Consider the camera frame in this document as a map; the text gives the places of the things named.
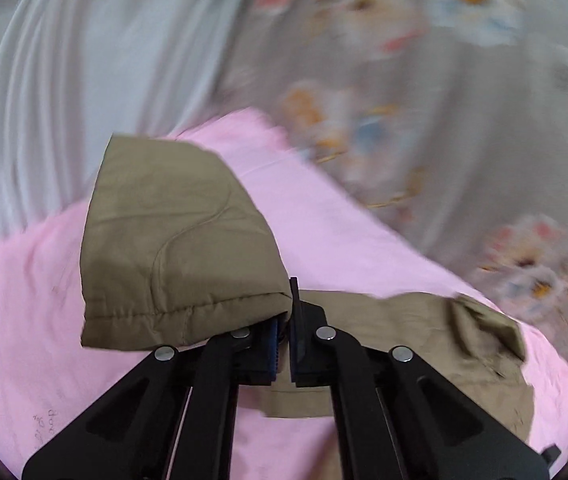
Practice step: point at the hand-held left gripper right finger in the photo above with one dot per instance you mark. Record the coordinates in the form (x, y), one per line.
(297, 345)

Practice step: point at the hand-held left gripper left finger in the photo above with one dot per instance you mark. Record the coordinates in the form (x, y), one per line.
(269, 352)

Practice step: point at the khaki quilted jacket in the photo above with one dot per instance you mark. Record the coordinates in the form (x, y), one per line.
(174, 240)

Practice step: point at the pink bed sheet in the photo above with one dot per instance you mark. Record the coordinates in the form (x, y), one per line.
(14, 310)

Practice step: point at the grey floral bed sheet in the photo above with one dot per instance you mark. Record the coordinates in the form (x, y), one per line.
(464, 110)

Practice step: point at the light grey plain bedding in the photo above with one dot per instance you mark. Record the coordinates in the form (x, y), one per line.
(89, 85)

